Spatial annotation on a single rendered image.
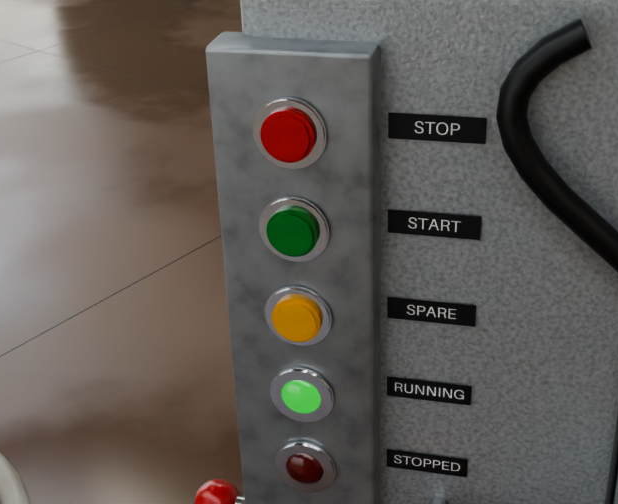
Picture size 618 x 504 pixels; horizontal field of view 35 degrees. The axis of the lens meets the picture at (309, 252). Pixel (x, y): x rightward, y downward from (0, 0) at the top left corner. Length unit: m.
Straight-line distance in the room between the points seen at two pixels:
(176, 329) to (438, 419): 2.59
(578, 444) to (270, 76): 0.26
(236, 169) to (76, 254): 3.16
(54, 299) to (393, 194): 2.93
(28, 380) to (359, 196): 2.58
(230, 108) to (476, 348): 0.18
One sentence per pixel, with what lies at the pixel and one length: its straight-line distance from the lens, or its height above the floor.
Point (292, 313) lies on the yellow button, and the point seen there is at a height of 1.42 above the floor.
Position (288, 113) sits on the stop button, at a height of 1.53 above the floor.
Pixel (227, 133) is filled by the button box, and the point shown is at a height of 1.51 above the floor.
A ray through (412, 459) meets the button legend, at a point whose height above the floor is 1.31.
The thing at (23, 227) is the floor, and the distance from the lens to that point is 3.89.
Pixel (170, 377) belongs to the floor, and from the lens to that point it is 2.92.
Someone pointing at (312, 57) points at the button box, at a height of 1.55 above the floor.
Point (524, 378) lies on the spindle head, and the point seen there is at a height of 1.38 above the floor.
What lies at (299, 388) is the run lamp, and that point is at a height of 1.37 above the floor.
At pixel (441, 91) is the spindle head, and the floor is 1.53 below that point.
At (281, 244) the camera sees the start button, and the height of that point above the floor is 1.46.
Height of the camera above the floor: 1.69
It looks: 29 degrees down
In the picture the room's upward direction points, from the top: 2 degrees counter-clockwise
